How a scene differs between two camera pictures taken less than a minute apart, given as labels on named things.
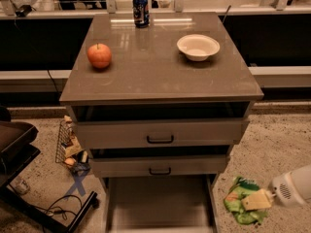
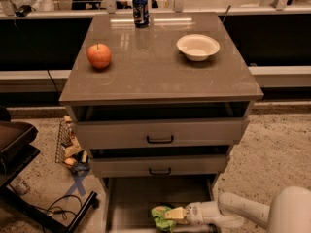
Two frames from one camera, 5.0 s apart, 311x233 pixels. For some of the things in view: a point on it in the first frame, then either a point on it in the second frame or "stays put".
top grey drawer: [160, 133] stays put
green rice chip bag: [247, 202] -> [158, 215]
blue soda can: [140, 6] stays put
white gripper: [282, 189] -> [195, 212]
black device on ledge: [23, 11] stays put
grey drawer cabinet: [159, 100] stays put
